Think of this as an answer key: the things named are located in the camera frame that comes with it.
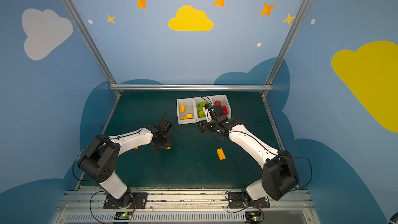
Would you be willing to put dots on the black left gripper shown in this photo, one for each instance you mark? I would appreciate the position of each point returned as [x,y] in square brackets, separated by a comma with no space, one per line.
[162,142]

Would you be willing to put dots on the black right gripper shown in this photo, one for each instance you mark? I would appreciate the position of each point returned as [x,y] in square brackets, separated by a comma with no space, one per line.
[208,127]

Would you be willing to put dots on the aluminium right corner post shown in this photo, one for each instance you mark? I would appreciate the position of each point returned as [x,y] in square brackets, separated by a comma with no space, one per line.
[294,27]

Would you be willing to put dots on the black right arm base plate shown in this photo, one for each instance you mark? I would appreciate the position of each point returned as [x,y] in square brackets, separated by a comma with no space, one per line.
[240,200]

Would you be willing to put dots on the aluminium left corner post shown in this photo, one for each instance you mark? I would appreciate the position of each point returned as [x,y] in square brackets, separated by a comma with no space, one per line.
[82,28]

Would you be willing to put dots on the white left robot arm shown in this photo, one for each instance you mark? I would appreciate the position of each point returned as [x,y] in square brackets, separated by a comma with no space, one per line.
[100,158]

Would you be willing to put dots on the white middle bin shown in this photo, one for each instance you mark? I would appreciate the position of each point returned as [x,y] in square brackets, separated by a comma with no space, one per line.
[199,106]

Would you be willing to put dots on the aluminium front rail base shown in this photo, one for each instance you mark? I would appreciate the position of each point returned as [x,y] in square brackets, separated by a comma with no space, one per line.
[182,206]

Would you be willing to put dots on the aluminium back rail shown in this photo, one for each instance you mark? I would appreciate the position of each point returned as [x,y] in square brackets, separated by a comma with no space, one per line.
[125,87]

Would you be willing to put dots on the left controller board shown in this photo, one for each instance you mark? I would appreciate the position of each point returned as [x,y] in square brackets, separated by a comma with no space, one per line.
[125,216]

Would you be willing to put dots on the right controller board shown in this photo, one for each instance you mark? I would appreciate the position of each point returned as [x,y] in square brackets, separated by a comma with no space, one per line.
[254,217]

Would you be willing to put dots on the aluminium corner post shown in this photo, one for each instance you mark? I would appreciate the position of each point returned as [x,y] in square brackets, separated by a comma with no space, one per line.
[82,28]
[294,27]

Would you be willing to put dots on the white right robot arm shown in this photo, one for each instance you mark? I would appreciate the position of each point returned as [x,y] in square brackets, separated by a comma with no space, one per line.
[279,174]

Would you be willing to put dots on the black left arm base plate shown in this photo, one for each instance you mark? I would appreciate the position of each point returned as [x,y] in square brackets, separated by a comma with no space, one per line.
[136,200]

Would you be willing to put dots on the controller board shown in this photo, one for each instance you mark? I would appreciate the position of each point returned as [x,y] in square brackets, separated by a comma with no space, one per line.
[125,216]
[254,217]

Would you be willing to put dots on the white left bin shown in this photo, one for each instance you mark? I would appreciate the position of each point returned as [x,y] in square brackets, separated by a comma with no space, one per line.
[188,102]

